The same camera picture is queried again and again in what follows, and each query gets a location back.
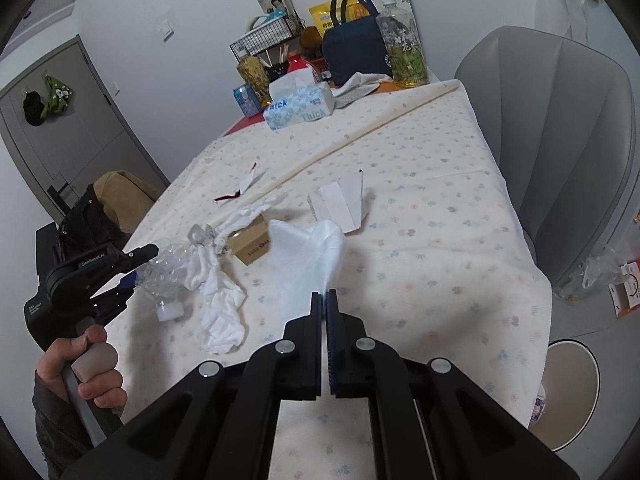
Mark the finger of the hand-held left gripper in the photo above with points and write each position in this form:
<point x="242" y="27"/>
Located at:
<point x="142" y="252"/>
<point x="115" y="302"/>

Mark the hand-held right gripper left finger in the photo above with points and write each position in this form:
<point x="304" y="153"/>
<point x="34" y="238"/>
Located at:
<point x="317" y="332"/>

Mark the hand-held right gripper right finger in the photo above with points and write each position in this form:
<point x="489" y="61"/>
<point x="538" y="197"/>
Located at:
<point x="331" y="332"/>

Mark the crushed clear plastic bottle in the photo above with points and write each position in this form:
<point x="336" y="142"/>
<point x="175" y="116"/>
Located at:
<point x="170" y="265"/>

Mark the white plastic bag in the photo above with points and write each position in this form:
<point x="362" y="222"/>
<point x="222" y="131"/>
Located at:
<point x="315" y="255"/>

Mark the white tissue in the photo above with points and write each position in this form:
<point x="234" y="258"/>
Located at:
<point x="220" y="305"/>

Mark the torn white red wrapper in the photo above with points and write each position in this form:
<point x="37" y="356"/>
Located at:
<point x="247" y="182"/>

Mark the torn white carton piece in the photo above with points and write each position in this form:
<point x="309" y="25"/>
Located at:
<point x="340" y="205"/>

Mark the beige waste bin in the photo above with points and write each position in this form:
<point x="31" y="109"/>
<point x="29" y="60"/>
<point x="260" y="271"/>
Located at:
<point x="570" y="385"/>

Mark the person's left forearm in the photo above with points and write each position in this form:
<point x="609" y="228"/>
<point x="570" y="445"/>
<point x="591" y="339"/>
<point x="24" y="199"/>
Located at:
<point x="55" y="427"/>

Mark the person's left hand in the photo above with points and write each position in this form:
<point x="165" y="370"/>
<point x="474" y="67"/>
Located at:
<point x="57" y="365"/>

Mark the brown paper bag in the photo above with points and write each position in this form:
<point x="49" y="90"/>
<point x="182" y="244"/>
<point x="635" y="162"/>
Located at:
<point x="135" y="195"/>

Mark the black bag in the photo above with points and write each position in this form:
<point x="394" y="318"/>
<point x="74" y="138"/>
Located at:
<point x="92" y="220"/>

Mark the small brown cardboard box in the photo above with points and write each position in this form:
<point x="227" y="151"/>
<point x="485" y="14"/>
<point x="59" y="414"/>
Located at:
<point x="250" y="245"/>

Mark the grey door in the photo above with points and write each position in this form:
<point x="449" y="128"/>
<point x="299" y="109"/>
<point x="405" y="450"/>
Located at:
<point x="75" y="125"/>

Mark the black hat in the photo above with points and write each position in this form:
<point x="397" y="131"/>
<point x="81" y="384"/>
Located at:
<point x="33" y="110"/>

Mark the green hanging pouch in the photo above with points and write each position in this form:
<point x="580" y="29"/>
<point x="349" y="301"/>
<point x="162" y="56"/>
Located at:
<point x="57" y="97"/>

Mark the small blue tissue pack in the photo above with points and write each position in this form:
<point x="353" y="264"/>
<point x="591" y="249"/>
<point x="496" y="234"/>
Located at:
<point x="246" y="102"/>

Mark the floral tablecloth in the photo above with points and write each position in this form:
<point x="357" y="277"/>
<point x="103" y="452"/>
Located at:
<point x="430" y="170"/>

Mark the yellow glass jar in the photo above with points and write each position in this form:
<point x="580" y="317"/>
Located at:
<point x="252" y="77"/>

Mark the blue white tissue box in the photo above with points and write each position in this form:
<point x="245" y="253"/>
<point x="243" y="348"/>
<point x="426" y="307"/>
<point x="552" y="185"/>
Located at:
<point x="300" y="105"/>

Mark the red container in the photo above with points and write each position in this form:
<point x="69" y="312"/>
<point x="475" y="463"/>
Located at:
<point x="297" y="65"/>

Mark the white cloth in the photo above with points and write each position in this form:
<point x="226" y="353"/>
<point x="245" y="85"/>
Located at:
<point x="362" y="85"/>

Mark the clear plastic bags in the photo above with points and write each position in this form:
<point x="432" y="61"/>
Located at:
<point x="592" y="275"/>

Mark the brown plush toy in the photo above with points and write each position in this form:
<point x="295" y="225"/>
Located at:
<point x="312" y="40"/>

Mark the navy lunch bag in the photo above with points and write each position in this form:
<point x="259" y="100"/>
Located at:
<point x="355" y="50"/>

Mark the yellow snack packet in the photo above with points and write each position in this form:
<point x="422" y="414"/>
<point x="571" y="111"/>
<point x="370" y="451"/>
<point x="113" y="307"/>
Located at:
<point x="320" y="17"/>

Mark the clear tea bottle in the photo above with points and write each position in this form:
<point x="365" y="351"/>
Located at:
<point x="406" y="45"/>

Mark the grey chair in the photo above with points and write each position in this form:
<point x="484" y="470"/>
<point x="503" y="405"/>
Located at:
<point x="555" y="135"/>

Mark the orange white box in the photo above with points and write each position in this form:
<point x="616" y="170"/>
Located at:
<point x="627" y="290"/>

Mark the white refrigerator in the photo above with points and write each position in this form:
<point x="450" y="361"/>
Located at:
<point x="590" y="15"/>

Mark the white light switch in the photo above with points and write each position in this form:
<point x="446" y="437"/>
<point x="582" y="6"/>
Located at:
<point x="166" y="30"/>

